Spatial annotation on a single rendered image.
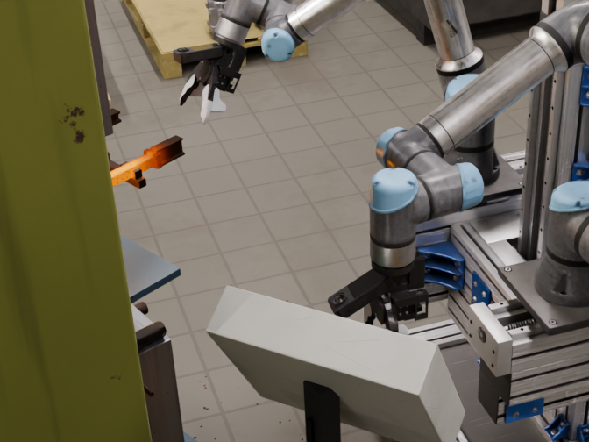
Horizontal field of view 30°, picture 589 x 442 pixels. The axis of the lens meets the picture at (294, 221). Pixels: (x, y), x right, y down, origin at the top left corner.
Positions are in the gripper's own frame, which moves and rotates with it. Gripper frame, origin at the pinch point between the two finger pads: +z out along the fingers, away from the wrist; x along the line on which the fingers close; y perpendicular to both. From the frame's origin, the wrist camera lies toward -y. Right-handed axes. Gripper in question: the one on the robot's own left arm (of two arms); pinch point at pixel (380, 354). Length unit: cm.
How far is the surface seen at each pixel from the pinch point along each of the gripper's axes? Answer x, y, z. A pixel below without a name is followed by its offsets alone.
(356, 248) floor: 162, 54, 94
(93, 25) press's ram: 16, -39, -61
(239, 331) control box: -14.1, -27.6, -23.4
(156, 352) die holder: 18.6, -36.3, 3.5
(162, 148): 85, -21, -2
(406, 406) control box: -30.7, -8.1, -16.7
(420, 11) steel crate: 316, 144, 77
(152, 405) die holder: 17.8, -38.4, 14.9
